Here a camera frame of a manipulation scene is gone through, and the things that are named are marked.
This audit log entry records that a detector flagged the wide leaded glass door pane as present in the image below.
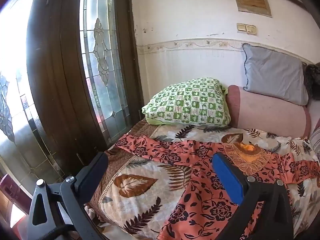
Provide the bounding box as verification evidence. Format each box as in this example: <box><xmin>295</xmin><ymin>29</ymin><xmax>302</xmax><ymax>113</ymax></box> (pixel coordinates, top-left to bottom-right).
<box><xmin>0</xmin><ymin>0</ymin><xmax>66</xmax><ymax>180</ymax></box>

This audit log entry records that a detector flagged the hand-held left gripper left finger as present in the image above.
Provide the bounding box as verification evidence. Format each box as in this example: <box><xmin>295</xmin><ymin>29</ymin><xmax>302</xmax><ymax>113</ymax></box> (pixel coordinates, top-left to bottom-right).
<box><xmin>26</xmin><ymin>151</ymin><xmax>109</xmax><ymax>240</ymax></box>

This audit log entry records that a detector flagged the narrow leaded glass panel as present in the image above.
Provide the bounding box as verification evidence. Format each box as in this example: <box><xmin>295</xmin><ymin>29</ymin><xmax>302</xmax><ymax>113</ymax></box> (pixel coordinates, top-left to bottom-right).
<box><xmin>80</xmin><ymin>0</ymin><xmax>133</xmax><ymax>140</ymax></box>

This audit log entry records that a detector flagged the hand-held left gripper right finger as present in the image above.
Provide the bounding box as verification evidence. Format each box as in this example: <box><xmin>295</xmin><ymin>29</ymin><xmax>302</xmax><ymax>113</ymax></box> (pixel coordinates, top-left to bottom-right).
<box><xmin>212</xmin><ymin>152</ymin><xmax>294</xmax><ymax>240</ymax></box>

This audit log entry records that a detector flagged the orange black floral garment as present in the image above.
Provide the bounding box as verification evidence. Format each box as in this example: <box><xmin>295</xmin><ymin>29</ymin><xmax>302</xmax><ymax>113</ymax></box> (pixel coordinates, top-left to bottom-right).
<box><xmin>117</xmin><ymin>132</ymin><xmax>320</xmax><ymax>240</ymax></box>

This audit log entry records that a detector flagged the grey pillow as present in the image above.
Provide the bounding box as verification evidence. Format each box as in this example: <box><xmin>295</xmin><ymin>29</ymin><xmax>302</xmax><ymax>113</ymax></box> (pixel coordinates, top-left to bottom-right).
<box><xmin>242</xmin><ymin>43</ymin><xmax>309</xmax><ymax>106</ymax></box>

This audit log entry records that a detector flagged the beige electrical panel cover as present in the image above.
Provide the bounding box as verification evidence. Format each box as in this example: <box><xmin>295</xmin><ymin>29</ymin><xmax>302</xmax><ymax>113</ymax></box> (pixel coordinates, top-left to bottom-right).
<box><xmin>232</xmin><ymin>0</ymin><xmax>272</xmax><ymax>18</ymax></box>

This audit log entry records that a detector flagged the green checked pillow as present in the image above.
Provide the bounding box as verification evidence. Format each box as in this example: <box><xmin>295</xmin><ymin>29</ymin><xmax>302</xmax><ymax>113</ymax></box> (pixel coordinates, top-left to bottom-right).
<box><xmin>141</xmin><ymin>78</ymin><xmax>232</xmax><ymax>127</ymax></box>

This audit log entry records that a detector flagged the gold double light switch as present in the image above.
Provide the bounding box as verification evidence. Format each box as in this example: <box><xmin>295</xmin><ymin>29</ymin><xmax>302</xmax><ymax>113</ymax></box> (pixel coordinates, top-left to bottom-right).
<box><xmin>237</xmin><ymin>23</ymin><xmax>257</xmax><ymax>35</ymax></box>

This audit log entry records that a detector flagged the pink sofa cushion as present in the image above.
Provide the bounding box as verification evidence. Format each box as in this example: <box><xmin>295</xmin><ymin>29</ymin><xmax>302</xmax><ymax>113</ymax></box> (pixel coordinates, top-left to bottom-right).
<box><xmin>226</xmin><ymin>85</ymin><xmax>312</xmax><ymax>138</ymax></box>

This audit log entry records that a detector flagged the leaf print blanket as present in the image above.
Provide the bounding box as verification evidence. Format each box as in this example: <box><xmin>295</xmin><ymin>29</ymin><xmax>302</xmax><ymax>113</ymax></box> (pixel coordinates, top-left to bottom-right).
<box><xmin>84</xmin><ymin>119</ymin><xmax>320</xmax><ymax>240</ymax></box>

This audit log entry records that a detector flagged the dark furry cushion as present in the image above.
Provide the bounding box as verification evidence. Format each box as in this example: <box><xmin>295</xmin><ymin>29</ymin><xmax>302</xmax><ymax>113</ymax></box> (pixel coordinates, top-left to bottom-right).
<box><xmin>303</xmin><ymin>64</ymin><xmax>320</xmax><ymax>98</ymax></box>

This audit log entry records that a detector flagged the wooden door with stained glass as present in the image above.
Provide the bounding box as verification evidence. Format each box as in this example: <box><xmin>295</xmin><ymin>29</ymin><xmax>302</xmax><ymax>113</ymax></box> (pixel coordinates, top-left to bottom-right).
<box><xmin>26</xmin><ymin>0</ymin><xmax>144</xmax><ymax>180</ymax></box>

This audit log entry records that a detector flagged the striped sofa cushion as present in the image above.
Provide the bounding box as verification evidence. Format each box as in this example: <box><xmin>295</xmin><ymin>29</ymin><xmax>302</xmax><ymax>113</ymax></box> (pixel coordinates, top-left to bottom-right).
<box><xmin>309</xmin><ymin>125</ymin><xmax>320</xmax><ymax>157</ymax></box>

